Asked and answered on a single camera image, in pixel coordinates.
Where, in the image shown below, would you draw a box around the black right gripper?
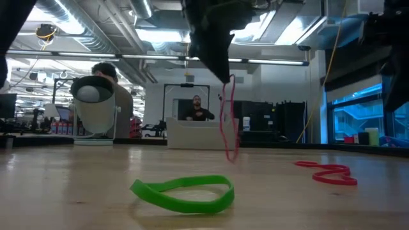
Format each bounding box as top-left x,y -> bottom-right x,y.
181,0 -> 256,84

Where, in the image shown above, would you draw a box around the red rubber band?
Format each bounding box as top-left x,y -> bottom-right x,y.
219,73 -> 241,163
293,160 -> 358,187

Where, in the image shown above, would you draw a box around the green rubber band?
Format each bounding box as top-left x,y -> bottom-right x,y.
129,174 -> 235,215

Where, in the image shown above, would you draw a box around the translucent grey plastic bin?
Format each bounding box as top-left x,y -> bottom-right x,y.
166,116 -> 240,150

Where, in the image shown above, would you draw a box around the person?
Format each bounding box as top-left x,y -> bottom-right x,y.
91,62 -> 134,139
185,95 -> 215,121

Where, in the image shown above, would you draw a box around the dark rectangular panel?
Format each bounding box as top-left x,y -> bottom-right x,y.
174,98 -> 203,121

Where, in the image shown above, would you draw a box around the black equipment cabinet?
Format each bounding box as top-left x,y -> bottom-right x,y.
275,100 -> 307,144
232,101 -> 276,132

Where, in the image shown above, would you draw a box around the red stacked crates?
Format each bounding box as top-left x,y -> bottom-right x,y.
132,117 -> 143,139

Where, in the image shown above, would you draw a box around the long ceiling light tube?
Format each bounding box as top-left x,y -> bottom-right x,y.
6,50 -> 310,67

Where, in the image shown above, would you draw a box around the grey laptop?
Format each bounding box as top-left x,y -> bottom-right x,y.
54,105 -> 77,124

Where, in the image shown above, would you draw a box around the black container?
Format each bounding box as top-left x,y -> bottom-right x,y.
357,131 -> 370,146

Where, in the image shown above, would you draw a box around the yellow-green container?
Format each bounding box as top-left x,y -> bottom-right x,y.
364,127 -> 380,147

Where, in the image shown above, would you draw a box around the blue object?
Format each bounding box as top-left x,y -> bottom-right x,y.
379,135 -> 409,149

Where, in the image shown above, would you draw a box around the black monitor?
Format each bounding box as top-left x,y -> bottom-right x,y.
0,93 -> 17,119

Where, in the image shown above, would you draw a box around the black metal rack frame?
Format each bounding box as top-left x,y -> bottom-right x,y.
162,83 -> 211,122

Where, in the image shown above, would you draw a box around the round silver air duct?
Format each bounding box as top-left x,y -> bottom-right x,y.
129,0 -> 154,20

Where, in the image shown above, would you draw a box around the yellow hanging cable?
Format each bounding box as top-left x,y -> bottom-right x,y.
295,0 -> 348,144

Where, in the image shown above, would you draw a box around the black aluminium table frame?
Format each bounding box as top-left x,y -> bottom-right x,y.
0,135 -> 409,158

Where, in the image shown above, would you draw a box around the corrugated silver air duct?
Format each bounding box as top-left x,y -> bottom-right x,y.
35,0 -> 114,54

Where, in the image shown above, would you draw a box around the white dome camera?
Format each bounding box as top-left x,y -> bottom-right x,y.
70,75 -> 118,146

